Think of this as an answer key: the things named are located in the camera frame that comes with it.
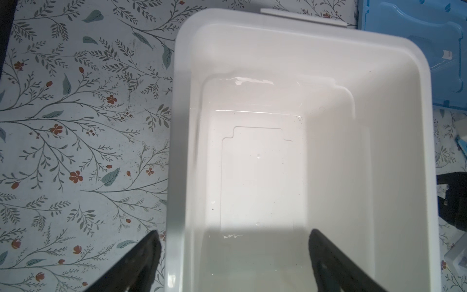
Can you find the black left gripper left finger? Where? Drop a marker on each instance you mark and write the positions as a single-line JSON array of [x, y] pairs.
[[136, 271]]

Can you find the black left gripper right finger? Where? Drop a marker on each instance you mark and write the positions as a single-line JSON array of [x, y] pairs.
[[334, 271]]

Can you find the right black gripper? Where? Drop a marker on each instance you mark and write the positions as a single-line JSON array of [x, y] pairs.
[[453, 208]]

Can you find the white small tube rack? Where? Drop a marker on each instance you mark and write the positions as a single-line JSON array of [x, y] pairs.
[[456, 259]]

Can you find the white plastic storage bin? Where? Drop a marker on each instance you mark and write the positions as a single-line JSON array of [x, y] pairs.
[[283, 123]]

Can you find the blue plastic bin lid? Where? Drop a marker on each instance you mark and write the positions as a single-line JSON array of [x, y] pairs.
[[439, 29]]

